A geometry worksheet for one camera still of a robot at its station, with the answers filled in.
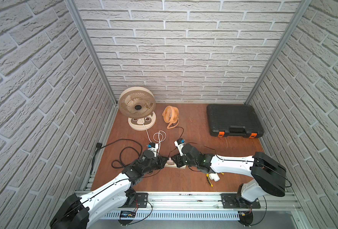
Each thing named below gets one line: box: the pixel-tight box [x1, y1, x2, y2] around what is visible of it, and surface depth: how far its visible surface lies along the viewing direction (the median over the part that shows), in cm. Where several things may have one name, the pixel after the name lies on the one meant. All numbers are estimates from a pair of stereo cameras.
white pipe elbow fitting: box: [209, 172, 221, 182], surface depth 82 cm
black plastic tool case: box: [206, 103, 265, 139], surface depth 100 cm
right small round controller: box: [237, 210, 254, 227], surface depth 72 cm
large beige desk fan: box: [118, 86, 157, 131], surface depth 91 cm
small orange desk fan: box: [161, 105, 180, 130], surface depth 102 cm
